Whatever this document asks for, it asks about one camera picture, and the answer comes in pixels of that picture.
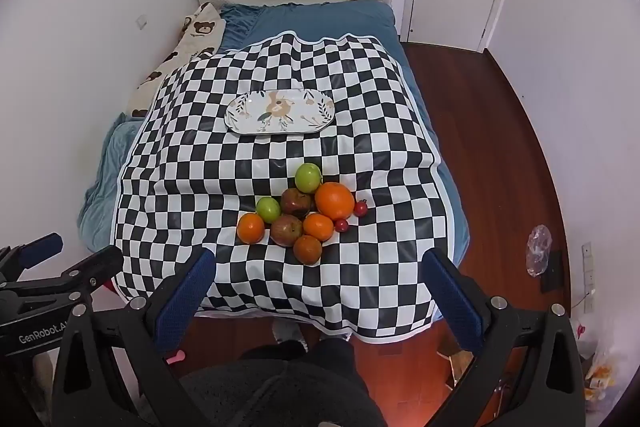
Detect grey slipper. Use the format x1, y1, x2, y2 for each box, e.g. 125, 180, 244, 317
272, 319, 308, 352

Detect blue bed sheet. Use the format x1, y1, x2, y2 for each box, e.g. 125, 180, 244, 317
76, 0, 471, 323

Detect small green apple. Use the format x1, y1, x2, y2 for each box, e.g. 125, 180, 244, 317
256, 197, 282, 224

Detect black white checkered cloth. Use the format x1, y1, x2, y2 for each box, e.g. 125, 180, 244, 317
109, 33, 461, 345

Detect floral oval tray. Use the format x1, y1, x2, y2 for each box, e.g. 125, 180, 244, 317
224, 89, 335, 136

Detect clear plastic bag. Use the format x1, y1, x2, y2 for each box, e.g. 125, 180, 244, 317
526, 224, 553, 278

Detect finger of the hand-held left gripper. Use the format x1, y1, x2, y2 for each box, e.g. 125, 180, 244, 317
30, 245, 125, 306
0, 233, 64, 280

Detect dark orange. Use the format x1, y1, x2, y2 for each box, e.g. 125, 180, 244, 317
293, 235, 323, 265

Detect white wall power outlet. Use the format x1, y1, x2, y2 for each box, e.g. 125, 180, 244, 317
580, 243, 597, 313

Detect black flat object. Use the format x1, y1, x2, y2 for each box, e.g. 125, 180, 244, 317
540, 251, 566, 294

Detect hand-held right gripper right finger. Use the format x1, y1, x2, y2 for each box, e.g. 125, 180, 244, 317
422, 248, 586, 427

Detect large orange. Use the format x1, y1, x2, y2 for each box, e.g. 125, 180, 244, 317
314, 182, 355, 221

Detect red apple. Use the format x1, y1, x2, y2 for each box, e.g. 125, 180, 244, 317
270, 214, 304, 248
280, 188, 317, 219

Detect person's dark clothed legs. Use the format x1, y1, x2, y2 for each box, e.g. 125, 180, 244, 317
177, 337, 388, 427

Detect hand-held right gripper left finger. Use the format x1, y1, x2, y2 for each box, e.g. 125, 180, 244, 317
51, 247, 217, 427

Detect large green apple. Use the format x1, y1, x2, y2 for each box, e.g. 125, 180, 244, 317
294, 163, 322, 194

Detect bear print pillow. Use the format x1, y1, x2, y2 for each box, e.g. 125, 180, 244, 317
125, 2, 227, 118

